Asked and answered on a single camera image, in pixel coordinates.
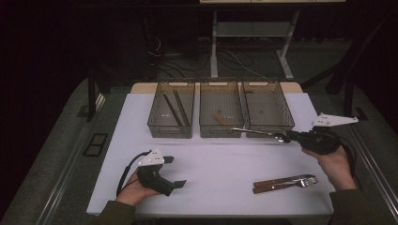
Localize wooden spoon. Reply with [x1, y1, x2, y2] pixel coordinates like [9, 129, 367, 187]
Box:
[212, 110, 234, 128]

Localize white metal desk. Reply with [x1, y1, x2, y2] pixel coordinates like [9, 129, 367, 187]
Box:
[199, 0, 346, 82]

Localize black metal stand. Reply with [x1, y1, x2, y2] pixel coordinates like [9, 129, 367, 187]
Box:
[76, 69, 111, 123]
[301, 15, 392, 124]

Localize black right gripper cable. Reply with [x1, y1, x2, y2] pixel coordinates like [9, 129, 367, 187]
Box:
[336, 134, 361, 189]

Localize wooden-handled metal fork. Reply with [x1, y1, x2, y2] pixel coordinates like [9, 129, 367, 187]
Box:
[253, 177, 319, 195]
[253, 173, 315, 189]

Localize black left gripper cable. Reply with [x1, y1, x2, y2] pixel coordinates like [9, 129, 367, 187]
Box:
[116, 149, 152, 197]

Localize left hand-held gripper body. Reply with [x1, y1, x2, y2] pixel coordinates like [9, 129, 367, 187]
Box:
[135, 147, 176, 197]

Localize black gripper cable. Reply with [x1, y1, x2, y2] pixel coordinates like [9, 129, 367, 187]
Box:
[116, 149, 152, 197]
[336, 134, 361, 189]

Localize black floor cables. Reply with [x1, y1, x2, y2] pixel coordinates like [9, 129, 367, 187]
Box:
[146, 34, 214, 80]

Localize white table mat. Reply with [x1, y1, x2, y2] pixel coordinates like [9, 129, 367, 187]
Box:
[86, 92, 365, 218]

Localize person's left hand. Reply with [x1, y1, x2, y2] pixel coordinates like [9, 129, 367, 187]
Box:
[115, 172, 161, 208]

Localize white floor cable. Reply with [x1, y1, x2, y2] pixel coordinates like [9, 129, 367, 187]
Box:
[224, 49, 269, 80]

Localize black chopstick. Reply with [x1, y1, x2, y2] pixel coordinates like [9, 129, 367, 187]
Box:
[173, 89, 191, 127]

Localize metal floor rail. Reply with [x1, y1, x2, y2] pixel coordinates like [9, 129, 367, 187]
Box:
[344, 120, 398, 214]
[40, 93, 107, 225]

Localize brown chopstick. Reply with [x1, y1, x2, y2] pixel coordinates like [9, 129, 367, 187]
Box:
[162, 93, 185, 127]

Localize person's right hand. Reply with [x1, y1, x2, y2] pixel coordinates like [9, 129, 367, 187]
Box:
[301, 146, 358, 192]

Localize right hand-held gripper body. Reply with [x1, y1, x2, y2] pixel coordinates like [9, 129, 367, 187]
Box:
[299, 112, 360, 156]

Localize translucent grey plastic bin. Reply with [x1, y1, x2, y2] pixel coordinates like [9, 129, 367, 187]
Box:
[240, 80, 296, 139]
[199, 80, 245, 139]
[146, 81, 196, 139]

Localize metal spoon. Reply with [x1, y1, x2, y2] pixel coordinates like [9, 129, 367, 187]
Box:
[230, 127, 287, 143]

